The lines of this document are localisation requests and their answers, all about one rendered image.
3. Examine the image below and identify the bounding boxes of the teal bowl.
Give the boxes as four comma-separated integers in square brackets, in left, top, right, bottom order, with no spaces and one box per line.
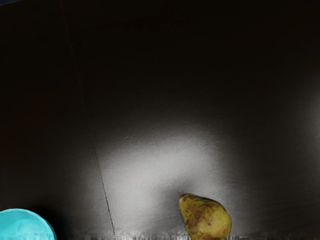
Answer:
[0,208,57,240]

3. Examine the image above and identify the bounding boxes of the brown-spotted green pear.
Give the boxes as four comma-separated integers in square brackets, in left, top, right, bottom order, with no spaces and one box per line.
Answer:
[178,189,233,240]

